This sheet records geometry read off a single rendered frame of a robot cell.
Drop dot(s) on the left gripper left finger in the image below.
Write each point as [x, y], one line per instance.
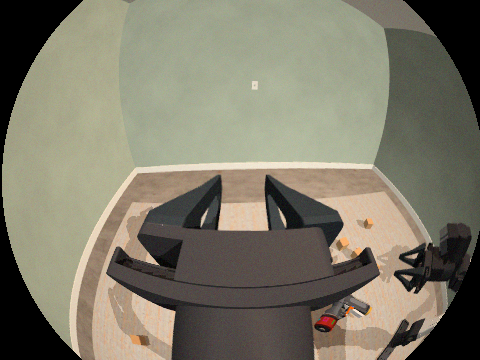
[186, 210]

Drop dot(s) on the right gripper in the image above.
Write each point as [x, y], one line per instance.
[424, 269]

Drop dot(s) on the dark grey hose nozzle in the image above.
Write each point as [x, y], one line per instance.
[329, 318]

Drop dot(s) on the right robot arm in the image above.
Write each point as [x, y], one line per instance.
[456, 236]

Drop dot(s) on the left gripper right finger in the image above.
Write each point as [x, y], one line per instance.
[300, 211]

